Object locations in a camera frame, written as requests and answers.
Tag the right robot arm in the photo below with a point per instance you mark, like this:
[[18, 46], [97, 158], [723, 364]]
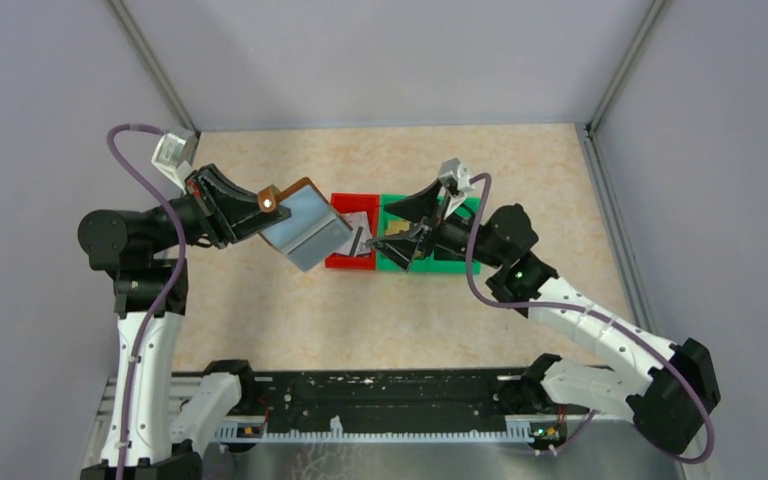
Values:
[[596, 324]]

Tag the aluminium frame rail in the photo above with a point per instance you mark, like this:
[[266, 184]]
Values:
[[534, 404]]

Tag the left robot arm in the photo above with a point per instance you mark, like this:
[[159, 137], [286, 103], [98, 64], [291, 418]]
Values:
[[144, 254]]

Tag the gold credit card stack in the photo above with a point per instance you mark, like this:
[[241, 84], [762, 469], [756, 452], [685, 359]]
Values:
[[400, 228]]

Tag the green bin with gold cards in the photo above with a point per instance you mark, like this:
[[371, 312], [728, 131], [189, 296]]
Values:
[[382, 262]]

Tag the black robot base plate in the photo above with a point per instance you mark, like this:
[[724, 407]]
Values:
[[388, 405]]

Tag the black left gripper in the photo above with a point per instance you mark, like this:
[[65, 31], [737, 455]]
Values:
[[210, 190]]

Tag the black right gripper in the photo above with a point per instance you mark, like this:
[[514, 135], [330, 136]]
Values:
[[417, 207]]

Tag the red plastic bin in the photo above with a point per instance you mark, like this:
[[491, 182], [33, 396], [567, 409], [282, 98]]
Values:
[[347, 203]]

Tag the silver VIP card pile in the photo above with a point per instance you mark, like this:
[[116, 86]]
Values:
[[356, 245]]

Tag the brown leather card holder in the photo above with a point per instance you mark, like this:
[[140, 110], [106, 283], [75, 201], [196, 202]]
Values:
[[313, 231]]

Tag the green bin with black cards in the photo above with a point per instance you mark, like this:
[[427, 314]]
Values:
[[442, 261]]

